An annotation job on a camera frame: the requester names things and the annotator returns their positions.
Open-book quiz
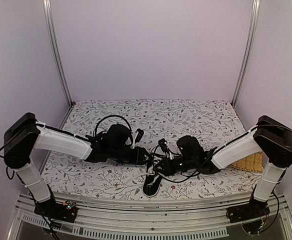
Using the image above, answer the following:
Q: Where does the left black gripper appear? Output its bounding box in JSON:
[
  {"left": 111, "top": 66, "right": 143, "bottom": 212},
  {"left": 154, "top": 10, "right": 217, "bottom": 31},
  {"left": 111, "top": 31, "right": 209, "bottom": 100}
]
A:
[{"left": 109, "top": 146, "right": 153, "bottom": 166}]

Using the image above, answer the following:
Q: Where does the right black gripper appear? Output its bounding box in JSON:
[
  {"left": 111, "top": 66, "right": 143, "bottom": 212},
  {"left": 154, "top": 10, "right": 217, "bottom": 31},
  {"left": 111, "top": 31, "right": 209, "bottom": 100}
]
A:
[{"left": 153, "top": 156, "right": 197, "bottom": 177}]

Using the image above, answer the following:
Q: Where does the black canvas sneaker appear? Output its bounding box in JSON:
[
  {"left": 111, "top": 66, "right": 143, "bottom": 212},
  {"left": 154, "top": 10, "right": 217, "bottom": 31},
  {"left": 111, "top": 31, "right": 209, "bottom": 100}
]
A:
[
  {"left": 124, "top": 146, "right": 165, "bottom": 197},
  {"left": 94, "top": 129, "right": 107, "bottom": 141}
]

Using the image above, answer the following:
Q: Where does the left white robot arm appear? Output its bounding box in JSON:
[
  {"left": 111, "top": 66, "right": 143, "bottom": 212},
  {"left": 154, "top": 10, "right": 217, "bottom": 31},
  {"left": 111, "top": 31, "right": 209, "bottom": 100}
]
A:
[{"left": 0, "top": 112, "right": 150, "bottom": 217}]

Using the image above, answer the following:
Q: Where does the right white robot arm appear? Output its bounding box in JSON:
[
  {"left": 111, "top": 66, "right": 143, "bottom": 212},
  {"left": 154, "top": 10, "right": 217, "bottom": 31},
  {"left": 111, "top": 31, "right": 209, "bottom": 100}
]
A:
[{"left": 153, "top": 115, "right": 292, "bottom": 218}]

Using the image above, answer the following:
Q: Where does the floral patterned table mat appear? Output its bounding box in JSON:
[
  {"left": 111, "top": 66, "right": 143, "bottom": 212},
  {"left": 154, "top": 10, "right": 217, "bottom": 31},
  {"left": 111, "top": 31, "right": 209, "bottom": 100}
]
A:
[{"left": 42, "top": 99, "right": 261, "bottom": 201}]

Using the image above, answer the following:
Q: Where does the woven bamboo tray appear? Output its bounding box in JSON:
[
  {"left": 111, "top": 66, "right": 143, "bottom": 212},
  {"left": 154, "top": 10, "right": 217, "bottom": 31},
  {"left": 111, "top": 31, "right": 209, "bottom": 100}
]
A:
[{"left": 231, "top": 152, "right": 263, "bottom": 173}]

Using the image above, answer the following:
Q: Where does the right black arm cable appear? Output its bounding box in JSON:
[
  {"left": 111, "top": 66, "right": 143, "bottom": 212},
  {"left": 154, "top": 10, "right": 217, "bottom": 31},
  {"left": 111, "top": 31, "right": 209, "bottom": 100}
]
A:
[{"left": 149, "top": 144, "right": 211, "bottom": 183}]

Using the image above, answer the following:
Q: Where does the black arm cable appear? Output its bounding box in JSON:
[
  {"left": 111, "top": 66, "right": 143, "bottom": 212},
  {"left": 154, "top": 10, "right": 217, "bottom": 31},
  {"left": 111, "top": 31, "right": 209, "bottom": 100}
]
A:
[
  {"left": 149, "top": 144, "right": 211, "bottom": 183},
  {"left": 93, "top": 115, "right": 132, "bottom": 138}
]

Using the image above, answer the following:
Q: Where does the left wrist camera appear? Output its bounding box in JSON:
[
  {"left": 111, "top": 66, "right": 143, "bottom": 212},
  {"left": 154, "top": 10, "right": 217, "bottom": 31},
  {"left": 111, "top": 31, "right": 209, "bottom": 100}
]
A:
[{"left": 131, "top": 128, "right": 144, "bottom": 149}]

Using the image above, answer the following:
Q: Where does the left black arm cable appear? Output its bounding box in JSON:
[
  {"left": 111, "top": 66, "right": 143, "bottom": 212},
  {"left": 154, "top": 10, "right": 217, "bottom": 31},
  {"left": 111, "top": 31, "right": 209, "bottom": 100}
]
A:
[{"left": 93, "top": 115, "right": 132, "bottom": 138}]

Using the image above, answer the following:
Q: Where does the front aluminium rail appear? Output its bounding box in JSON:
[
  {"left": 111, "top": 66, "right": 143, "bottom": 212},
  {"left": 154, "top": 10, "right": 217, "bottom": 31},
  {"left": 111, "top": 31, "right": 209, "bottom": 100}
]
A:
[{"left": 7, "top": 193, "right": 292, "bottom": 240}]

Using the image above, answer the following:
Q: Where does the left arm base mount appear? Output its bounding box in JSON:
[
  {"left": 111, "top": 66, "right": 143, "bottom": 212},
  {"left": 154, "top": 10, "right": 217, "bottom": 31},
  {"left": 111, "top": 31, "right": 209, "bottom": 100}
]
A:
[{"left": 34, "top": 195, "right": 78, "bottom": 223}]

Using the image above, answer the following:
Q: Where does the left aluminium frame post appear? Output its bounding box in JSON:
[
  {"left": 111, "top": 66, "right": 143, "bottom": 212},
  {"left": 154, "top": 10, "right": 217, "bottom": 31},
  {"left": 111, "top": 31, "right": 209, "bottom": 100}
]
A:
[{"left": 42, "top": 0, "right": 73, "bottom": 108}]

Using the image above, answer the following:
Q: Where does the aluminium frame post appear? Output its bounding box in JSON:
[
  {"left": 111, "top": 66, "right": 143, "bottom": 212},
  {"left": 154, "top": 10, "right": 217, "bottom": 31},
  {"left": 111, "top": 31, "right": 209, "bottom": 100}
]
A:
[
  {"left": 231, "top": 0, "right": 261, "bottom": 108},
  {"left": 42, "top": 0, "right": 73, "bottom": 108}
]

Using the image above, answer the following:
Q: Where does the right aluminium frame post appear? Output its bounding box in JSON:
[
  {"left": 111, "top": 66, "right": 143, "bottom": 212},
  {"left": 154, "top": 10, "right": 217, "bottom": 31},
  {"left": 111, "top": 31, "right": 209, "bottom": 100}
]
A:
[{"left": 231, "top": 0, "right": 261, "bottom": 108}]

